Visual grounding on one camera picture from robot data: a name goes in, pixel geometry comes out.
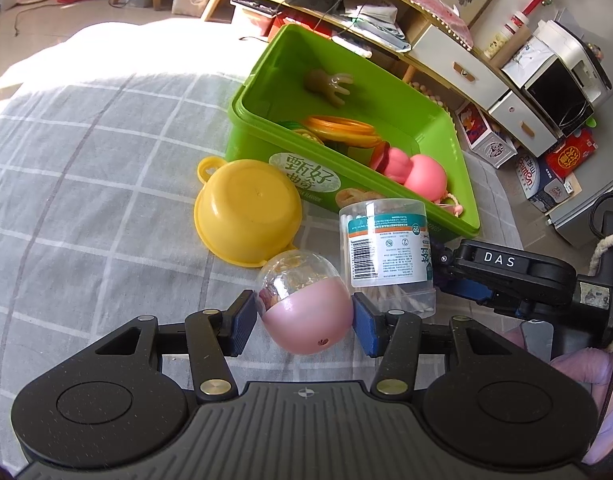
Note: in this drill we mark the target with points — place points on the folded white cloths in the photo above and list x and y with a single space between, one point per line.
379 27

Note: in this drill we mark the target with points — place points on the orange plastic rings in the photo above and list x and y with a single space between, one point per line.
336 122

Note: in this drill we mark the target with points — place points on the wooden TV cabinet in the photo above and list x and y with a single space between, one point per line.
426 67

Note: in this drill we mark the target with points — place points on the white box red print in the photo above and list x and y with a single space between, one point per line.
486 135

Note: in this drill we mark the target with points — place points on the white printed cloth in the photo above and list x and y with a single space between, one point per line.
526 60

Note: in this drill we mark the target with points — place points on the white toy oven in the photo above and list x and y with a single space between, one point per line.
576 55

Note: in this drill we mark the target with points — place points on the yellow egg tray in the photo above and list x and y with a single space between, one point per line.
429 92

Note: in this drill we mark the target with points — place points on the black microwave oven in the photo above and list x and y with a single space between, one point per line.
558 97

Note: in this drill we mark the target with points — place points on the pink floral cabinet cloth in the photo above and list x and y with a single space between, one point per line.
436 2

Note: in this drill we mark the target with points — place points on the red cardboard box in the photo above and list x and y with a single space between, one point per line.
571 152

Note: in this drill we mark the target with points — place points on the red storage box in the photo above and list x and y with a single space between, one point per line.
281 25

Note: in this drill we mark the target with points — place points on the white red tall bottle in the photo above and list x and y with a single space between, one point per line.
506 32

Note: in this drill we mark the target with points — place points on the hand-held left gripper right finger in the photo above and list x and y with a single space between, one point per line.
366 325

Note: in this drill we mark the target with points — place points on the green plastic box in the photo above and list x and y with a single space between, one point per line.
386 105

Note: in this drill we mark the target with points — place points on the yellow plastic bowl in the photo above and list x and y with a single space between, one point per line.
246 210

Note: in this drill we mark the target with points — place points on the white drawer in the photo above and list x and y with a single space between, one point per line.
523 125
459 67

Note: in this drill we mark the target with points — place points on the white storage box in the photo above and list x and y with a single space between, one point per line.
251 15

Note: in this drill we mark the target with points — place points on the blue white carton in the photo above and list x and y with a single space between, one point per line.
543 182

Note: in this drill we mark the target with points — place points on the tan starfish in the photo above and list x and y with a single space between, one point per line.
326 82

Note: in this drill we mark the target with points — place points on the pink clear capsule ball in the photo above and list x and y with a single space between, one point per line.
306 320

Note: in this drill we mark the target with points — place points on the clear cotton swab jar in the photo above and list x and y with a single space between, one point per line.
381 255

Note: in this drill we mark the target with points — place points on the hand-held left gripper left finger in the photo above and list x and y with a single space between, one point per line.
242 322

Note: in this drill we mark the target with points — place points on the pink toy balls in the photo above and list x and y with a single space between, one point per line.
416 170

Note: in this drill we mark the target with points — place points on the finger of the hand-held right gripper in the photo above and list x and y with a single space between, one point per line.
469 290

